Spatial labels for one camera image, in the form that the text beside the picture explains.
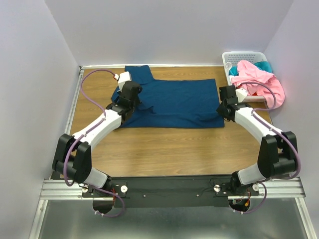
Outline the dark blue t shirt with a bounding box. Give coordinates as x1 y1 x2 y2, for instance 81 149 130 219
122 65 224 128

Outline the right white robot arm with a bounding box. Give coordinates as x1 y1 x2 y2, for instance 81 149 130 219
217 85 301 195

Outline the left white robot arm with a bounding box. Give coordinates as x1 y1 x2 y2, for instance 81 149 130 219
52 81 142 197

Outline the teal t shirt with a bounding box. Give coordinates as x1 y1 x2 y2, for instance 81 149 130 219
228 61 274 97

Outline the pink t shirt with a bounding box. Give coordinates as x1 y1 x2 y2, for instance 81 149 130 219
228 60 285 109

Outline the white plastic laundry basket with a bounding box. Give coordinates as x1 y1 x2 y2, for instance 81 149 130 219
221 51 270 103

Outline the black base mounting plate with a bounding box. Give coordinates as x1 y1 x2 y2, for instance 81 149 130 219
82 174 259 212

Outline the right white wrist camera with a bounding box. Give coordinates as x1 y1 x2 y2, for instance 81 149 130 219
235 88 248 103

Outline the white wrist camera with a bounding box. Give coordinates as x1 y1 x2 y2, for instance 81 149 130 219
235 88 248 103
118 71 132 91

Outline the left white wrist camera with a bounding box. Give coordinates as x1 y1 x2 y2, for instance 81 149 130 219
118 71 132 91

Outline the aluminium frame rail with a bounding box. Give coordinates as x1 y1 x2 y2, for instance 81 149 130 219
30 178 316 239

